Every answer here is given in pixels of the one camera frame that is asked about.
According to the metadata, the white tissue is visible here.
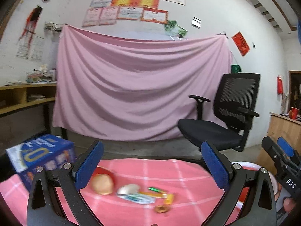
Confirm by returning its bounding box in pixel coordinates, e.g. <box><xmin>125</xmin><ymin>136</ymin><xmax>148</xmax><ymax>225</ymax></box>
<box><xmin>117</xmin><ymin>184</ymin><xmax>140</xmax><ymax>195</ymax></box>

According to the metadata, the yellow small wrapper piece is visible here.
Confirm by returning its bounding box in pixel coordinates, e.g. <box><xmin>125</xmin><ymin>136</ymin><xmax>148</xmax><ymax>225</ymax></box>
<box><xmin>164</xmin><ymin>194</ymin><xmax>174</xmax><ymax>205</ymax></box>

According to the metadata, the white green plastic wrapper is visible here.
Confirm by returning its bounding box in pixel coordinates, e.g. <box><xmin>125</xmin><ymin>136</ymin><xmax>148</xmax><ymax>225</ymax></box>
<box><xmin>117</xmin><ymin>193</ymin><xmax>156</xmax><ymax>205</ymax></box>

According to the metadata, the yellow orange wrapper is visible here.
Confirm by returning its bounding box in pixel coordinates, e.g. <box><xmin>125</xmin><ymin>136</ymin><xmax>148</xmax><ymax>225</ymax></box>
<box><xmin>139</xmin><ymin>191</ymin><xmax>167</xmax><ymax>199</ymax></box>

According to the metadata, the green battery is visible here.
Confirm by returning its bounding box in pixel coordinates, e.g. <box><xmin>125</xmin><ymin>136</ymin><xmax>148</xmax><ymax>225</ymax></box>
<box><xmin>148</xmin><ymin>187</ymin><xmax>166</xmax><ymax>194</ymax></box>

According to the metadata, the red white trash bin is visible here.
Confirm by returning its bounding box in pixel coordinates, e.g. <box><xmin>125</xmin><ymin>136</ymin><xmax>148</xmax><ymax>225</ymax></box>
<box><xmin>231</xmin><ymin>162</ymin><xmax>277</xmax><ymax>225</ymax></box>

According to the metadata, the person's right hand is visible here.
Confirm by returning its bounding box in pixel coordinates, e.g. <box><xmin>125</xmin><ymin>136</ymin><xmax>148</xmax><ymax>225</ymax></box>
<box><xmin>275</xmin><ymin>183</ymin><xmax>296</xmax><ymax>213</ymax></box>

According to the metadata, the red cup on cabinet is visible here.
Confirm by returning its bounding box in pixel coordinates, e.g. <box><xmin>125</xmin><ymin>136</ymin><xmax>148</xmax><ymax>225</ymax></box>
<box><xmin>288</xmin><ymin>107</ymin><xmax>299</xmax><ymax>120</ymax></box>

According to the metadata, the blue cardboard box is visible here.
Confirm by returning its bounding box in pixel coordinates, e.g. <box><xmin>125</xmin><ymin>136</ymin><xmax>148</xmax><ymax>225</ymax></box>
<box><xmin>6</xmin><ymin>134</ymin><xmax>76</xmax><ymax>191</ymax></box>

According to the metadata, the red hanging lantern ornament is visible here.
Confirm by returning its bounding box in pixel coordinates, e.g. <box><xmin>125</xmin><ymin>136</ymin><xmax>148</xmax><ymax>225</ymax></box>
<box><xmin>277</xmin><ymin>76</ymin><xmax>283</xmax><ymax>95</ymax></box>

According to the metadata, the black mesh office chair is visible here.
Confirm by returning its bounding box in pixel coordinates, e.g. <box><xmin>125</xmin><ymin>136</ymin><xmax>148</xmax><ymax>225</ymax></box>
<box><xmin>177</xmin><ymin>73</ymin><xmax>261</xmax><ymax>152</ymax></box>

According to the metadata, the pink checked tablecloth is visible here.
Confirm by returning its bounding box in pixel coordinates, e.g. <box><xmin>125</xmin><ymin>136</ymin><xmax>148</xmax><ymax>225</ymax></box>
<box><xmin>0</xmin><ymin>158</ymin><xmax>250</xmax><ymax>226</ymax></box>

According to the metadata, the wooden shelf desk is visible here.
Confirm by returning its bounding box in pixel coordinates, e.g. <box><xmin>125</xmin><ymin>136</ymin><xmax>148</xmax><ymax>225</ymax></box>
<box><xmin>1</xmin><ymin>83</ymin><xmax>57</xmax><ymax>117</ymax></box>

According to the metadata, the stack of papers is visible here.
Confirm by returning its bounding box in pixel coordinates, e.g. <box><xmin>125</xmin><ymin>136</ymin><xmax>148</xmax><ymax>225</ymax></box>
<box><xmin>26</xmin><ymin>64</ymin><xmax>56</xmax><ymax>84</ymax></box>

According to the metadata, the pink hanging sheet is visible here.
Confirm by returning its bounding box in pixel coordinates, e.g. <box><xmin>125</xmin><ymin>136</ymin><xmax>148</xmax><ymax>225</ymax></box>
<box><xmin>52</xmin><ymin>25</ymin><xmax>232</xmax><ymax>141</ymax></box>

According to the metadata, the small black white picture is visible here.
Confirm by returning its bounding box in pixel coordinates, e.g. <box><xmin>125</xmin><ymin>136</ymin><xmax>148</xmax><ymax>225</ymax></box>
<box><xmin>191</xmin><ymin>17</ymin><xmax>201</xmax><ymax>29</ymax></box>

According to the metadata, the red framed certificate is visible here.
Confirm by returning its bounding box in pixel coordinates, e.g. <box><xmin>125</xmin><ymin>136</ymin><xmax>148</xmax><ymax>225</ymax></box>
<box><xmin>140</xmin><ymin>8</ymin><xmax>168</xmax><ymax>24</ymax></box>

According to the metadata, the orange yellow certificate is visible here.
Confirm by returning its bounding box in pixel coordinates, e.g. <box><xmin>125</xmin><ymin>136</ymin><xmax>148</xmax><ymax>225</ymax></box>
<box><xmin>111</xmin><ymin>0</ymin><xmax>160</xmax><ymax>9</ymax></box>

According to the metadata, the green wall sign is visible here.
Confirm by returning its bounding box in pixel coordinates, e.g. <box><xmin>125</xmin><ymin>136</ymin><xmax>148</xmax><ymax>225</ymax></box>
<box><xmin>231</xmin><ymin>64</ymin><xmax>242</xmax><ymax>73</ymax></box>

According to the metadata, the red diamond wall poster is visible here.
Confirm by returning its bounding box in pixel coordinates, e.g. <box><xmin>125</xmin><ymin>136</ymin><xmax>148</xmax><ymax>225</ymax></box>
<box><xmin>232</xmin><ymin>32</ymin><xmax>250</xmax><ymax>57</ymax></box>

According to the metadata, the green photo on wall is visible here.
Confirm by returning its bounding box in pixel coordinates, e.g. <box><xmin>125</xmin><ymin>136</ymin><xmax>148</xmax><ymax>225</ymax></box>
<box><xmin>164</xmin><ymin>21</ymin><xmax>187</xmax><ymax>38</ymax></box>

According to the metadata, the red tassel wall decoration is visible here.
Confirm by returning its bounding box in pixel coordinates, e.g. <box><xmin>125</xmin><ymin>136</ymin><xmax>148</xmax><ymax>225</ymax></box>
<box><xmin>18</xmin><ymin>5</ymin><xmax>43</xmax><ymax>48</ymax></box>

